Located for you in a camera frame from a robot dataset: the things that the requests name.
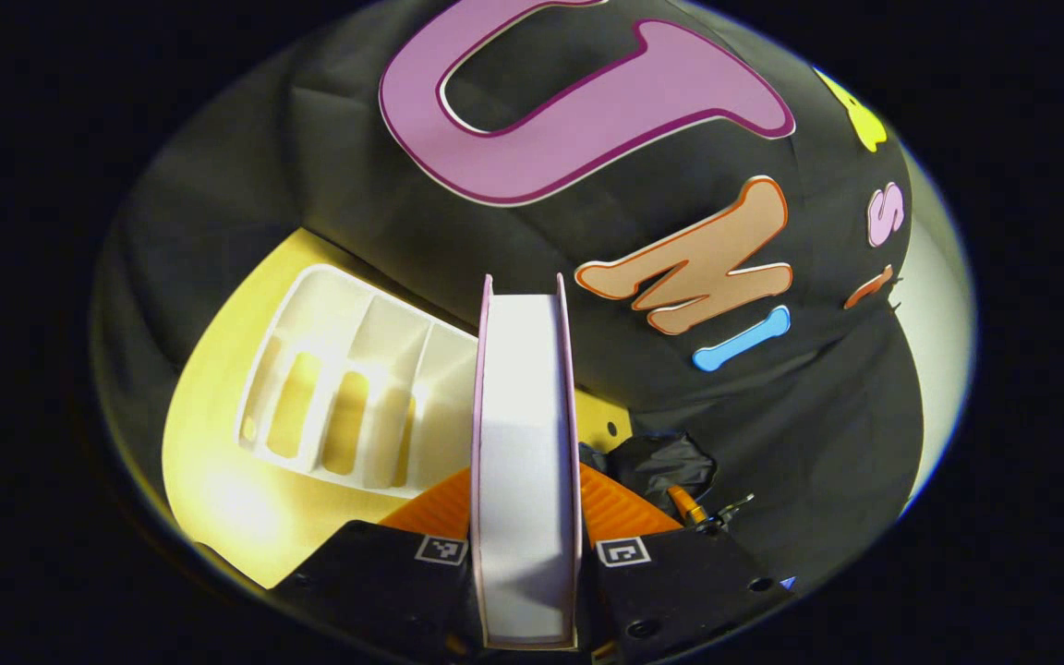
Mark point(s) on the blue schoolbag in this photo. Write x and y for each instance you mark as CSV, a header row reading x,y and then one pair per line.
x,y
652,466

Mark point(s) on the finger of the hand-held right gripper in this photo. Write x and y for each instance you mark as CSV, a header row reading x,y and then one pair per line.
x,y
686,506

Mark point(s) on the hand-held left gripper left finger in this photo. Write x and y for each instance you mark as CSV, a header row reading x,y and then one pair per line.
x,y
384,591

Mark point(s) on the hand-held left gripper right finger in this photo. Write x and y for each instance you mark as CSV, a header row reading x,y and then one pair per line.
x,y
680,591

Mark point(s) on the pink cover book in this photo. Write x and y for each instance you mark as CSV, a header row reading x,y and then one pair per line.
x,y
523,462

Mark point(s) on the black backdrop cloth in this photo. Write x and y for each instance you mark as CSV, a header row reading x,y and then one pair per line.
x,y
356,185

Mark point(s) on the white bookshelf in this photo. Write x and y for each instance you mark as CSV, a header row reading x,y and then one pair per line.
x,y
449,388

